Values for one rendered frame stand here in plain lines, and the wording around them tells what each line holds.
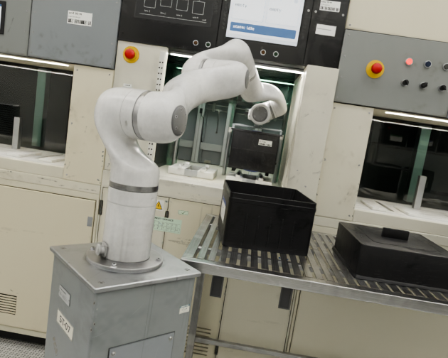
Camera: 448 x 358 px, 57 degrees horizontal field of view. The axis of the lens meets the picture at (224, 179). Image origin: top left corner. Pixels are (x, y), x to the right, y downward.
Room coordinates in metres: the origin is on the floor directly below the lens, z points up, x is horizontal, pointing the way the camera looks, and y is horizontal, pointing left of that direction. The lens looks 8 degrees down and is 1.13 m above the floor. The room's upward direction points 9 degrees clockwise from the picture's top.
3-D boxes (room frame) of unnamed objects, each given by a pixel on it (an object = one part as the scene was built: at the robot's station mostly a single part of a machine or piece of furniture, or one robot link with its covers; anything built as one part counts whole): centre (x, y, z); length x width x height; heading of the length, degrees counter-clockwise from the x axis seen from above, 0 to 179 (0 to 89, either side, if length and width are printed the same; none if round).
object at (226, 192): (1.39, -0.15, 0.85); 0.28 x 0.28 x 0.17; 5
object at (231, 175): (1.98, -0.12, 0.89); 0.22 x 0.21 x 0.04; 177
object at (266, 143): (1.98, -0.12, 1.06); 0.24 x 0.20 x 0.32; 87
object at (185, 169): (2.00, 0.15, 0.89); 0.22 x 0.21 x 0.04; 177
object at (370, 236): (1.27, -0.55, 0.83); 0.29 x 0.29 x 0.13; 89
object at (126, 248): (1.01, 0.22, 0.85); 0.19 x 0.19 x 0.18
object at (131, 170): (1.02, 0.25, 1.07); 0.19 x 0.12 x 0.24; 66
